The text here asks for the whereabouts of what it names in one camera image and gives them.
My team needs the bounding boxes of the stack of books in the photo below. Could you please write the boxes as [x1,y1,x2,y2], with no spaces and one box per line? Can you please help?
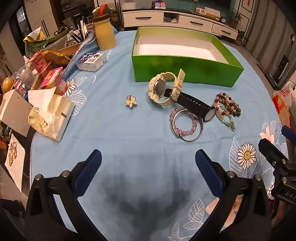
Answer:
[195,6,222,18]

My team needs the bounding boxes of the silver metal bangle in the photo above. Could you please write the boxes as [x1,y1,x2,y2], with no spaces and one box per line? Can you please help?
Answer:
[172,109,204,142]

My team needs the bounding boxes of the red and pink bead bracelet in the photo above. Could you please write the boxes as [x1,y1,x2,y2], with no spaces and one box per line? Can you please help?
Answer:
[213,92,234,117]

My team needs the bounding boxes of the yellow snack bag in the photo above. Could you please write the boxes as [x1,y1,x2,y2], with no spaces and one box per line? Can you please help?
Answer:
[44,50,71,67]

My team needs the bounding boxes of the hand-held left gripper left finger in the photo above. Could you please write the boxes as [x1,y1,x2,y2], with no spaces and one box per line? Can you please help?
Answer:
[24,149,102,241]

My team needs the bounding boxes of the white tv cabinet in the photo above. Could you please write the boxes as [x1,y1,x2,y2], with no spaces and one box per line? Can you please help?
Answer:
[122,8,239,40]

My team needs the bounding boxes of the clear organiser with pens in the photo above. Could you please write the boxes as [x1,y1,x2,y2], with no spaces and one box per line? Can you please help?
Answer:
[46,17,96,56]

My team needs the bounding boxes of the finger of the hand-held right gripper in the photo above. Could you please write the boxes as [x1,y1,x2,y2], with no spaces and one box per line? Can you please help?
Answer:
[258,138,290,168]
[281,125,296,145]

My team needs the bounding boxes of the red orange striped bag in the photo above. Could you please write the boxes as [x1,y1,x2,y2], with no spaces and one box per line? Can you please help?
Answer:
[271,95,292,130]

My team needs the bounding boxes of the green packet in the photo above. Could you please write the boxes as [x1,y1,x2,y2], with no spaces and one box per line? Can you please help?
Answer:
[23,26,48,55]

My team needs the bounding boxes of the white chunky wristwatch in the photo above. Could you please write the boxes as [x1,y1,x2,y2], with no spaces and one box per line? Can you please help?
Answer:
[148,69,186,107]

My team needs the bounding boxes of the green cardboard box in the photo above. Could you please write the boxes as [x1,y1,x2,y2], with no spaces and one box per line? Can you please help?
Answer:
[132,26,245,88]

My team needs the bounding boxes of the yellow bottle with brown lid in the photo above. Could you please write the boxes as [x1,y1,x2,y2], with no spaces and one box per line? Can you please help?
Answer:
[92,13,117,51]

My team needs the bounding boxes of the white cardboard sheet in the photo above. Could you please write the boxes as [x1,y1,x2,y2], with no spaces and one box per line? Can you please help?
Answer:
[0,89,34,137]

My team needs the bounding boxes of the upright vacuum cleaner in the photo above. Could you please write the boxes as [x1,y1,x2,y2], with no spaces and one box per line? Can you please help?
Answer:
[257,34,295,91]

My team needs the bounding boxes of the clear plastic bottle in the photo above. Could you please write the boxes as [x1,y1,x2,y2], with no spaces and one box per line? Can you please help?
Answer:
[14,66,36,91]

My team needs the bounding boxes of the white card with jewelled brooch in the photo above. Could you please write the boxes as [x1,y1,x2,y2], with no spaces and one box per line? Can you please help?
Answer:
[4,134,26,193]

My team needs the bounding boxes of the white tissue pack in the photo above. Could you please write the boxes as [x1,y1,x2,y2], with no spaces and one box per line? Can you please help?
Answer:
[27,87,76,142]

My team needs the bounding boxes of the purple bead bracelet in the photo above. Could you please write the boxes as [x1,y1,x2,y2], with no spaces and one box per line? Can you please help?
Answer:
[170,107,199,137]

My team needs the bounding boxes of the clear cotton swab box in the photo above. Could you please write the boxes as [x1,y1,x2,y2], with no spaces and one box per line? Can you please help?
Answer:
[76,51,108,72]

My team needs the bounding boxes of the pale green crystal bracelet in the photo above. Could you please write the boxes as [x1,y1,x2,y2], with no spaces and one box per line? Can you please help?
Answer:
[216,105,236,132]

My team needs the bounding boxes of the small potted plant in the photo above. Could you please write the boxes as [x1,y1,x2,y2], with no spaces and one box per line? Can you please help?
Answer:
[235,30,248,46]

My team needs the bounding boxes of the brown patterned bead bracelet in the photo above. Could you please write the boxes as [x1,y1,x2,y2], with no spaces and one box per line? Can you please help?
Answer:
[221,96,242,118]

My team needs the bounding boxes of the grey curtain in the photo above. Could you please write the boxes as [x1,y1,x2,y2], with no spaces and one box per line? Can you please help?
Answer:
[245,0,296,70]

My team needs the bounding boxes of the pearl flower brooch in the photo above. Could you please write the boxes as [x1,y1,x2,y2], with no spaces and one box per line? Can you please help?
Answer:
[125,95,139,109]

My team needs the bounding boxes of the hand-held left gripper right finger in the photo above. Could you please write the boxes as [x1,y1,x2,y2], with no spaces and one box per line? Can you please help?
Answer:
[190,149,274,241]

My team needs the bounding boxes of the black strap wristwatch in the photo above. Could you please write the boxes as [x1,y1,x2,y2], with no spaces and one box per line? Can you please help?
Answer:
[163,89,217,123]

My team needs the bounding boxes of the tall potted plant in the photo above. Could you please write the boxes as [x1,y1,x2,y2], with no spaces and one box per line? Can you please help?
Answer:
[228,8,244,28]

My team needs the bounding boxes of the red and white snack packet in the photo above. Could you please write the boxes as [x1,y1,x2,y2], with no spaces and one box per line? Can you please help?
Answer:
[30,49,53,78]

